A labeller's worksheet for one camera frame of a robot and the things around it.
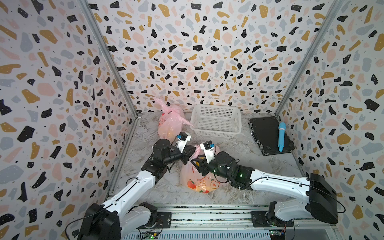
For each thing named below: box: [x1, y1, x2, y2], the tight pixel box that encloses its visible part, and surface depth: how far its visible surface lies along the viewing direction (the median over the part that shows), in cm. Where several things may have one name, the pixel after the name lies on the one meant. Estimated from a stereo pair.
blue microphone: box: [278, 122, 286, 152], surface depth 101 cm
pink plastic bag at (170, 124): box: [153, 97, 194, 142], surface depth 98 cm
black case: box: [248, 116, 295, 156], surface depth 106 cm
